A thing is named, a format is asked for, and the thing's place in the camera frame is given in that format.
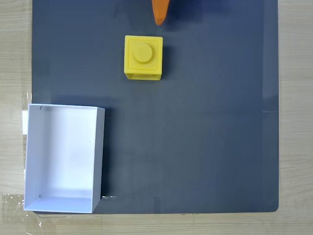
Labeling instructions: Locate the yellow block with round stud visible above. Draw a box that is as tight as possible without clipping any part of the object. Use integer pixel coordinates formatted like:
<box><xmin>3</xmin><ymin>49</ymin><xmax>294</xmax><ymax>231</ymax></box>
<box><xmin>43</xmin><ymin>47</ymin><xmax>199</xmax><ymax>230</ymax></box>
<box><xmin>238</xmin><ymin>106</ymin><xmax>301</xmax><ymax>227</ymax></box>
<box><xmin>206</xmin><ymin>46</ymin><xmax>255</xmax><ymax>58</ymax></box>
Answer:
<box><xmin>123</xmin><ymin>35</ymin><xmax>164</xmax><ymax>81</ymax></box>

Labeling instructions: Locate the white open cardboard box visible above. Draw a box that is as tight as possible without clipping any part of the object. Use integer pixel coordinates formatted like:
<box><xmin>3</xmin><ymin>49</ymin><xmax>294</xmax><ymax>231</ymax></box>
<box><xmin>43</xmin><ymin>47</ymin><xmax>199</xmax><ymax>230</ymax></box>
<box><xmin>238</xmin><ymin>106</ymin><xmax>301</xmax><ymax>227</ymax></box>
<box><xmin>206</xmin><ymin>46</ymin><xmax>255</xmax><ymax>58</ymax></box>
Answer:
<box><xmin>23</xmin><ymin>103</ymin><xmax>106</xmax><ymax>214</ymax></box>

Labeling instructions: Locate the dark grey table mat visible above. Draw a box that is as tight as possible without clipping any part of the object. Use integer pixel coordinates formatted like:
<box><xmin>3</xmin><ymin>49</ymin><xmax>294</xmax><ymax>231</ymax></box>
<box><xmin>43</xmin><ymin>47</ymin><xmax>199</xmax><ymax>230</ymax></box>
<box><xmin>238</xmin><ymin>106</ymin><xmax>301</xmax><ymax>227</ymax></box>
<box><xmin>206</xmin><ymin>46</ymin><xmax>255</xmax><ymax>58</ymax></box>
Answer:
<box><xmin>31</xmin><ymin>0</ymin><xmax>280</xmax><ymax>215</ymax></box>

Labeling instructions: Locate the clear tape strip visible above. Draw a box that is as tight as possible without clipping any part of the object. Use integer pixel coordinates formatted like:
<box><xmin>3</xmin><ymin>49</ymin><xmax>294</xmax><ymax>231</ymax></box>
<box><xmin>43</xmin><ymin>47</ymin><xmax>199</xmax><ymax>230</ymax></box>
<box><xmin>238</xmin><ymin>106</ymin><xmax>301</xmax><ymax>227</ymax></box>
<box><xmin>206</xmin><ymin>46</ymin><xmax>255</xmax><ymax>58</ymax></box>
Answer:
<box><xmin>0</xmin><ymin>193</ymin><xmax>34</xmax><ymax>230</ymax></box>
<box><xmin>22</xmin><ymin>92</ymin><xmax>33</xmax><ymax>135</ymax></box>

